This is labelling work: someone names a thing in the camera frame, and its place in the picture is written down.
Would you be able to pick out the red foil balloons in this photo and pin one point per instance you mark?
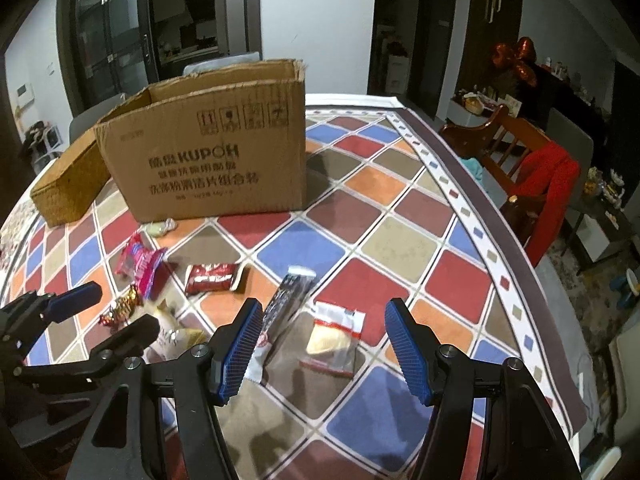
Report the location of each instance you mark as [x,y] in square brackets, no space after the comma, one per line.
[520,57]

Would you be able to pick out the dark red snack packet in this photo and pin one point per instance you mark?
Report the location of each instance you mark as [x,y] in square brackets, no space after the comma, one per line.
[212,278]

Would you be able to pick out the white wall intercom panel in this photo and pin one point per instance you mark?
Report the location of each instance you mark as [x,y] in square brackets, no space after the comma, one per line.
[24,94]

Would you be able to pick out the beige snack packet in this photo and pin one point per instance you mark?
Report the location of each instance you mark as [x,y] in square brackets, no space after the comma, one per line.
[172,337]

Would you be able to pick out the grey upholstered chair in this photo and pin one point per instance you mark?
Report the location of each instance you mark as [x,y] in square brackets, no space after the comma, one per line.
[92,115]
[220,62]
[575,140]

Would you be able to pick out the long black snack packet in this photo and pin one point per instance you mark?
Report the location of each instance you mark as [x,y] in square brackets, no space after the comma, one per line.
[287,300]

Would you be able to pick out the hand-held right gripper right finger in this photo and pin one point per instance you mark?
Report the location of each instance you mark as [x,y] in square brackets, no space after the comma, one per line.
[407,355]

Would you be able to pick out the red garment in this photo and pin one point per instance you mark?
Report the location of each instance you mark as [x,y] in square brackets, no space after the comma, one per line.
[550,175]

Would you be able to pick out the white low side table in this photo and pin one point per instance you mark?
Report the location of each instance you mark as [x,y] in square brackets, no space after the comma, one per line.
[465,115]

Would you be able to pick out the white shoe rack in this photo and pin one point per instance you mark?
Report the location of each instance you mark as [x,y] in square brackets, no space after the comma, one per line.
[45,142]

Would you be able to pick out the white carton box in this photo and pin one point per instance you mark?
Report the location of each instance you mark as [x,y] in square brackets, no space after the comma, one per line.
[398,75]

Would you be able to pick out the pink snack packet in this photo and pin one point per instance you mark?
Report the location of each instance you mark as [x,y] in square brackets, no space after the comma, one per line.
[142,262]

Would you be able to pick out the woven straw basket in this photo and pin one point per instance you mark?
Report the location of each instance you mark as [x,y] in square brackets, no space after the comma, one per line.
[65,185]

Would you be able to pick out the checkered colourful tablecloth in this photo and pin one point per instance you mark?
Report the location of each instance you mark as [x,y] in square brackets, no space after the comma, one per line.
[400,245]

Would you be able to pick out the teal cloth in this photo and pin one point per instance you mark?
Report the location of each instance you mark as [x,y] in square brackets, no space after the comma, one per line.
[472,169]

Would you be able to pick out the red and gold candy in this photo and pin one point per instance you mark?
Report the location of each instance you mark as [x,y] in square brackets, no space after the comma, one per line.
[122,310]

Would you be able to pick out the blue plastic stool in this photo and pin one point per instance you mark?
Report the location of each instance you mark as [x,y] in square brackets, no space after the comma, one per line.
[629,292]

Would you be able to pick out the brown cardboard box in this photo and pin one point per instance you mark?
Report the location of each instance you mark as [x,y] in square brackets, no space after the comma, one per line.
[225,160]

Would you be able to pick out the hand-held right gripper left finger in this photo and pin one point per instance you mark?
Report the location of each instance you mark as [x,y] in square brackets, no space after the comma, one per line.
[239,355]

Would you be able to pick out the glass sliding door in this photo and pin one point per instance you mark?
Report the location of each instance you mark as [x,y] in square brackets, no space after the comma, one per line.
[110,35]

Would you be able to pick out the pale green wrapped candy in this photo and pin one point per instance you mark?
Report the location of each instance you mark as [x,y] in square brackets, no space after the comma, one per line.
[161,227]

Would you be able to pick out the brown wooden chair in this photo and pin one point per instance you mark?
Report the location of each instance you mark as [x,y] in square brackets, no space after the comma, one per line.
[505,135]

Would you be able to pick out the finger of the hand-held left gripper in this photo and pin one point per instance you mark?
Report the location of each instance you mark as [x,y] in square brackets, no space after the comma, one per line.
[75,301]
[131,338]

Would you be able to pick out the clear packet with yellow cake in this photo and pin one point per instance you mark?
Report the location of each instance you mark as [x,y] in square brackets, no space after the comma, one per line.
[332,340]

